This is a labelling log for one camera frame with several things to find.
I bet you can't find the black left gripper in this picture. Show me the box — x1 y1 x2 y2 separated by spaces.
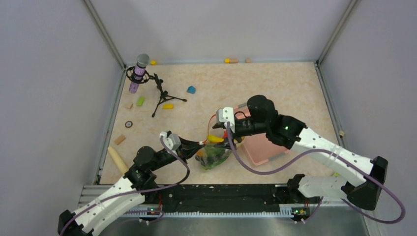
149 136 206 171

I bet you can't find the clear orange zip bag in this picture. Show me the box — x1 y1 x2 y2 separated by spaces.
194 115 232 170

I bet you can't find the toy banana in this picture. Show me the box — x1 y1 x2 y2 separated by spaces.
207 135 224 144

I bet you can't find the pink plastic basket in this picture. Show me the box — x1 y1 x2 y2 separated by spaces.
234 103 291 167

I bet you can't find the toy mango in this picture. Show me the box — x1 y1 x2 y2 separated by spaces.
195 145 232 170

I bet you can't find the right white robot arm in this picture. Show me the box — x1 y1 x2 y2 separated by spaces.
216 95 388 210

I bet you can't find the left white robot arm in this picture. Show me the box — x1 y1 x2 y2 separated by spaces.
58 132 205 236

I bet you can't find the blue block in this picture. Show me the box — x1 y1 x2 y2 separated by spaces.
186 86 196 94

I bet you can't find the tan wooden block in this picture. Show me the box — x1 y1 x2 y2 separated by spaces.
114 134 126 146

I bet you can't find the green block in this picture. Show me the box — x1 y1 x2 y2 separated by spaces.
136 96 145 106

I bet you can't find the cream wooden cylinder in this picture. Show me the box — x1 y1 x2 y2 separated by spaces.
107 146 128 174

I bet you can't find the black microphone tripod stand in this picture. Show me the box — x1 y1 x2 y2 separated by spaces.
126 66 187 118

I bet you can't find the purple microphone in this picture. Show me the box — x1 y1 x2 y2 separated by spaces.
128 54 150 94

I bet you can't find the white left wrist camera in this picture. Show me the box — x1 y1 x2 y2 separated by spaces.
159 132 181 151

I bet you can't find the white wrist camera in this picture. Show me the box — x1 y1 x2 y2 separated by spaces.
159 132 181 151
215 107 236 133

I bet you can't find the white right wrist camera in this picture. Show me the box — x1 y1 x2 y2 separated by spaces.
215 107 236 133

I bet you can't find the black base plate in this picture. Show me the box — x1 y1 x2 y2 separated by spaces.
144 184 318 213

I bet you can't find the yellow tan cylinder at wall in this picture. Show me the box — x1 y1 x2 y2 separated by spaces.
224 58 239 63

